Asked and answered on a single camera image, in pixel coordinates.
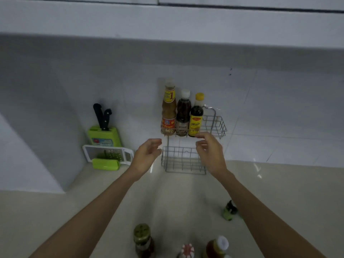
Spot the person's right hand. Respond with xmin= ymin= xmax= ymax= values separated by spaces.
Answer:
xmin=195 ymin=132 xmax=229 ymax=178

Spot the person's left hand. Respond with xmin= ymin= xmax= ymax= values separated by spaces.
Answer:
xmin=129 ymin=138 xmax=163 ymax=181

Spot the person's left forearm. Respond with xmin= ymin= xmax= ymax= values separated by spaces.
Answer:
xmin=29 ymin=169 xmax=140 ymax=258

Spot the person's right forearm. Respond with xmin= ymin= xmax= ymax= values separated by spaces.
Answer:
xmin=215 ymin=170 xmax=327 ymax=258

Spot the dark sauce bottle yellow cap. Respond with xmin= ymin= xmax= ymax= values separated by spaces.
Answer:
xmin=188 ymin=92 xmax=205 ymax=137

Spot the dark sauce bottle white cap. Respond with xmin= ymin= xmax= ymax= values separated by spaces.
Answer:
xmin=176 ymin=89 xmax=192 ymax=137

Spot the brown sauce bottle red-yellow label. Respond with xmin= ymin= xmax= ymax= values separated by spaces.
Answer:
xmin=161 ymin=80 xmax=177 ymax=136

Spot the green grater container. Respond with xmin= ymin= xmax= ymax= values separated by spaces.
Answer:
xmin=92 ymin=157 xmax=121 ymax=171

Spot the green knife block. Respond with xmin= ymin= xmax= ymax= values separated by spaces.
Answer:
xmin=87 ymin=126 xmax=123 ymax=148

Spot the white framed grater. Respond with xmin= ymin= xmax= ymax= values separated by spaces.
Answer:
xmin=82 ymin=144 xmax=134 ymax=166

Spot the small green bottle black cap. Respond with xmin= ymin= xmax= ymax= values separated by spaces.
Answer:
xmin=222 ymin=200 xmax=238 ymax=221

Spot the jar with green lid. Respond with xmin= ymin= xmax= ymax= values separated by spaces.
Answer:
xmin=133 ymin=223 xmax=155 ymax=258

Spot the bottle with red-white striped cap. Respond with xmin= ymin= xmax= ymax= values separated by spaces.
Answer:
xmin=177 ymin=243 xmax=195 ymax=258

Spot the orange sauce bottle white cap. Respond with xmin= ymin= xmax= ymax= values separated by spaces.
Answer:
xmin=205 ymin=235 xmax=230 ymax=258

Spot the silver two-tier wire rack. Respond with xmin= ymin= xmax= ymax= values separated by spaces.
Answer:
xmin=160 ymin=105 xmax=228 ymax=175

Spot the black-handled knife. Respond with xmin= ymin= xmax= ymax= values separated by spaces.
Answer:
xmin=93 ymin=103 xmax=103 ymax=129
xmin=102 ymin=108 xmax=112 ymax=131

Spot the white wall cabinet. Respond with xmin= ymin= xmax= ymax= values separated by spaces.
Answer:
xmin=0 ymin=0 xmax=344 ymax=49

